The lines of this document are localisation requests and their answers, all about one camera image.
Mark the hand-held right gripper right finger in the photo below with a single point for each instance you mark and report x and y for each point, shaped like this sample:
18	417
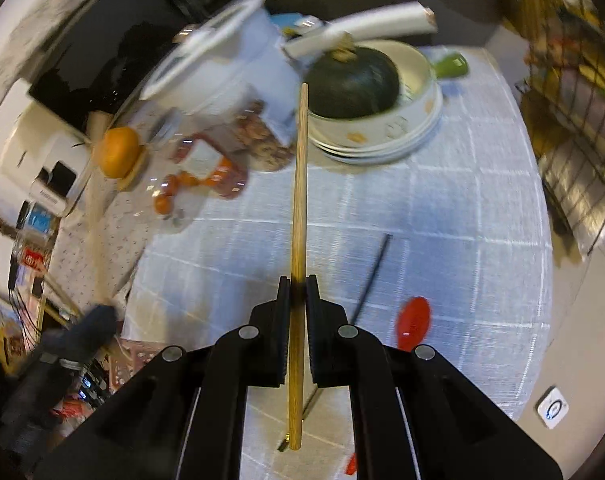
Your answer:
327	350

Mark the dark green squash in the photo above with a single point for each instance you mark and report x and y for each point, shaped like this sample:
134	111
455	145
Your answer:
355	82

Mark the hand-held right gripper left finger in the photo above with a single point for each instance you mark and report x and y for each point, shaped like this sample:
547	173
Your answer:
272	350

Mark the red spice jar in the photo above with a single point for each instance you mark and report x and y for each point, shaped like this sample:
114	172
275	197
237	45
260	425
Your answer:
207	165

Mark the checkered grey tablecloth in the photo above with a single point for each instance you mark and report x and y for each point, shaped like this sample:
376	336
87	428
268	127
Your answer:
432	240

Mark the pink perforated utensil holder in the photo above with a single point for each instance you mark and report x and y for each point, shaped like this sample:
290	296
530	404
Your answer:
132	366

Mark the white floor socket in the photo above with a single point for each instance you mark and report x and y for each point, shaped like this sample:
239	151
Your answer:
553	407

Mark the blue label plastic jar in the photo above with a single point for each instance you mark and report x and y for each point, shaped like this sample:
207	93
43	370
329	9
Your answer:
37	222

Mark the white electric cooker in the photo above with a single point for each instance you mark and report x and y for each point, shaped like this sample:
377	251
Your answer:
217	70

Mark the dried slices jar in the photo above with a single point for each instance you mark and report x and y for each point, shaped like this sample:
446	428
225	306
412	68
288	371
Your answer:
262	140

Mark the black chopstick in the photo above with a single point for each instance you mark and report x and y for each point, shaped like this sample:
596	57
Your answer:
372	280

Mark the red label plastic jar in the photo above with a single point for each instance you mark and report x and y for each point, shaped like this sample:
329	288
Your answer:
30	260

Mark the blue packet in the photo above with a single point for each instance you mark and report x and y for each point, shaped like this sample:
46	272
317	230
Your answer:
292	22

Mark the orange fruit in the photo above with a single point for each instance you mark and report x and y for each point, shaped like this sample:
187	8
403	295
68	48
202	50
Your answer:
119	152

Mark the lilac dotted cloth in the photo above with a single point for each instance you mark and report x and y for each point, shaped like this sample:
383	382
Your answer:
97	240

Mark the cream patterned bowl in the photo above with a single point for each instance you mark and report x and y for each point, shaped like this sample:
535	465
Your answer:
392	127

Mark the white plate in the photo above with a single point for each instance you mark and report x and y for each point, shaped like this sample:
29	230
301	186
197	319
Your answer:
382	155

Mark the red plastic spoon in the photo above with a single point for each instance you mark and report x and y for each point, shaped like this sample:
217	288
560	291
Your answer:
415	317

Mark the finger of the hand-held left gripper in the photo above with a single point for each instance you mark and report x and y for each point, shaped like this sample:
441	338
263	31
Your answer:
92	330

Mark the black microwave oven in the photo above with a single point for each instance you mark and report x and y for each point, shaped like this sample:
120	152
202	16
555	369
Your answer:
107	50

